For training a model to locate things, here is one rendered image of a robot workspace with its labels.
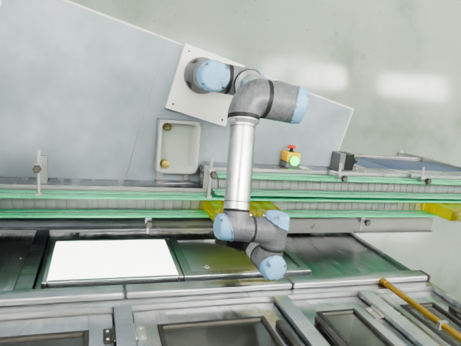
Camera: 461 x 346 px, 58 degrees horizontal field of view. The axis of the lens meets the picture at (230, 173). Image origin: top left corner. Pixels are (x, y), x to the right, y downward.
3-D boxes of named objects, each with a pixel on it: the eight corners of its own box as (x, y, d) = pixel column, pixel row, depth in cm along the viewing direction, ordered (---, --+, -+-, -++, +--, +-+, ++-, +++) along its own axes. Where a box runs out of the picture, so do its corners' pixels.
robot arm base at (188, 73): (187, 53, 174) (192, 51, 164) (221, 62, 179) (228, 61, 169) (180, 88, 176) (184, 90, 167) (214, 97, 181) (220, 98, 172)
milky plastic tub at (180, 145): (154, 168, 183) (156, 173, 175) (157, 117, 178) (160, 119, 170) (193, 169, 188) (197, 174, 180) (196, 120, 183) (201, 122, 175)
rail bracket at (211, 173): (200, 193, 178) (208, 201, 166) (204, 154, 174) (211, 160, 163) (207, 193, 179) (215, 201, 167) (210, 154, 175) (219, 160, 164)
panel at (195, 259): (51, 246, 155) (40, 292, 123) (52, 239, 154) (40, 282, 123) (274, 241, 183) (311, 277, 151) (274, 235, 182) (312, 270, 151)
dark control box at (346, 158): (329, 166, 209) (338, 169, 201) (331, 150, 208) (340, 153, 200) (343, 167, 212) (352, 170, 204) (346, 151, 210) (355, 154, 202)
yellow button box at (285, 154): (279, 164, 201) (285, 167, 194) (280, 148, 199) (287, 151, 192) (292, 164, 203) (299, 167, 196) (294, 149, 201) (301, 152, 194)
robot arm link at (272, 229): (261, 215, 116) (253, 252, 118) (296, 218, 120) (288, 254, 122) (251, 206, 124) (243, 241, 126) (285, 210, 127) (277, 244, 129)
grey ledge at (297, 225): (258, 226, 201) (267, 235, 191) (260, 209, 199) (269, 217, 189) (418, 225, 231) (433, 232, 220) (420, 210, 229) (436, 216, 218)
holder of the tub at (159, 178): (153, 180, 184) (156, 184, 177) (157, 117, 179) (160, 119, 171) (191, 180, 190) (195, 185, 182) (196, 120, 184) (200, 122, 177)
